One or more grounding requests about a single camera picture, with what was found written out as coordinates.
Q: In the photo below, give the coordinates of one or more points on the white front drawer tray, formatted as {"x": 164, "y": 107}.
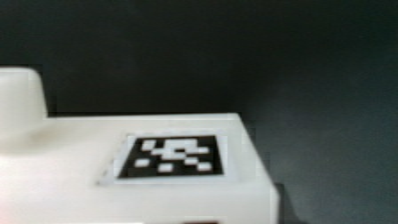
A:
{"x": 158, "y": 169}

